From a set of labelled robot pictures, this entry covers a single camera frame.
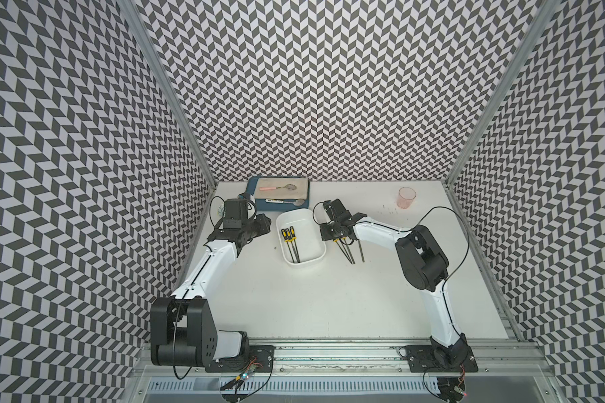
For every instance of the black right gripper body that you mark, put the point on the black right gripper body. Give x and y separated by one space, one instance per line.
329 231

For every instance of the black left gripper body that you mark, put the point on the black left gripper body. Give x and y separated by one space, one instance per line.
256 227

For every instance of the black yellow file tool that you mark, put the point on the black yellow file tool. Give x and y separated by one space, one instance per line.
290 243
286 243
337 241
347 250
293 239
361 251

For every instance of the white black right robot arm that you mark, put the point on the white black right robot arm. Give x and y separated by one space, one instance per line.
425 267

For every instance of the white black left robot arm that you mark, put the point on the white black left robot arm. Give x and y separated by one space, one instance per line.
183 331

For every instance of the white plastic storage box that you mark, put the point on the white plastic storage box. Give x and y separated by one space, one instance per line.
311 247

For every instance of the teal rectangular tray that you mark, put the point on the teal rectangular tray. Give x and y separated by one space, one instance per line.
264 207

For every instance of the beige folded cloth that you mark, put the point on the beige folded cloth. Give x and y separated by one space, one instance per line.
301 192

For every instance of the pink translucent cup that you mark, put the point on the pink translucent cup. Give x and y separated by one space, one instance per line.
406 197

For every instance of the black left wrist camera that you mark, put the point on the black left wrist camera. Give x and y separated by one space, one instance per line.
235 213

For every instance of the white handled metal spoon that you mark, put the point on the white handled metal spoon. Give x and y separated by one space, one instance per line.
297 202

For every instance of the pink handled slotted spoon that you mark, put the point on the pink handled slotted spoon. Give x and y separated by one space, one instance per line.
288 187

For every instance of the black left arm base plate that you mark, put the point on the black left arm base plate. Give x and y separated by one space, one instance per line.
260 356

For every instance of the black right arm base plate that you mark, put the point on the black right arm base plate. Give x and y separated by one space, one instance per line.
437 359

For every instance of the left electronics board with wires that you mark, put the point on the left electronics board with wires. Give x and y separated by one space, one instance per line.
247 383

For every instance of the electronics board with wires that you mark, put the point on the electronics board with wires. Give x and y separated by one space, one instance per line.
247 383
450 389

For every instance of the right electronics board with wires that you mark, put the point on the right electronics board with wires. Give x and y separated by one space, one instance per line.
450 389

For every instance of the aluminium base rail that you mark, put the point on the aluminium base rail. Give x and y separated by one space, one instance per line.
358 370

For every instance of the aluminium corner post left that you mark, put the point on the aluminium corner post left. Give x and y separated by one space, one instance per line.
138 30

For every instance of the aluminium corner post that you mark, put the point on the aluminium corner post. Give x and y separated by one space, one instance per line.
536 29
138 30

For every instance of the aluminium corner post right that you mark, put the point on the aluminium corner post right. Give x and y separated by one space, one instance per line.
536 29

